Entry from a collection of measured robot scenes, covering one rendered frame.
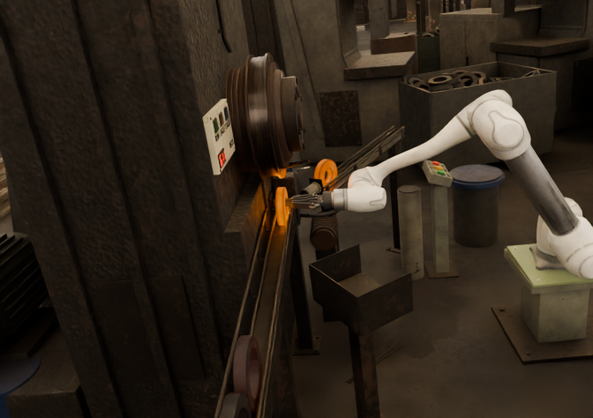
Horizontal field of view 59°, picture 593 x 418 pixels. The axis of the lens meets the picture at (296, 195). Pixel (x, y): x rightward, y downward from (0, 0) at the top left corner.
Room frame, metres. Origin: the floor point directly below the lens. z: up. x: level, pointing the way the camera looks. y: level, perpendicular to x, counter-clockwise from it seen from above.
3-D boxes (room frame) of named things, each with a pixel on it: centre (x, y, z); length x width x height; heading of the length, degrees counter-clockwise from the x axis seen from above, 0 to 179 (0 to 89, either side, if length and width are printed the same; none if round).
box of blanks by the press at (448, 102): (4.24, -1.51, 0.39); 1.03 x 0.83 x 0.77; 98
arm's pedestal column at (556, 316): (1.91, -1.05, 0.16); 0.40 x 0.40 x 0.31; 86
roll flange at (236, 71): (1.97, 0.15, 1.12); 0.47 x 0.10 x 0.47; 173
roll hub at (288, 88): (1.95, -0.03, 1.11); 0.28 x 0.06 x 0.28; 173
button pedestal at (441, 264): (2.55, -0.75, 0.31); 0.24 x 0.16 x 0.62; 173
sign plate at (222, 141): (1.64, 0.21, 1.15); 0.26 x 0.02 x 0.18; 173
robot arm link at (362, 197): (1.94, -0.28, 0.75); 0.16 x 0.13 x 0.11; 83
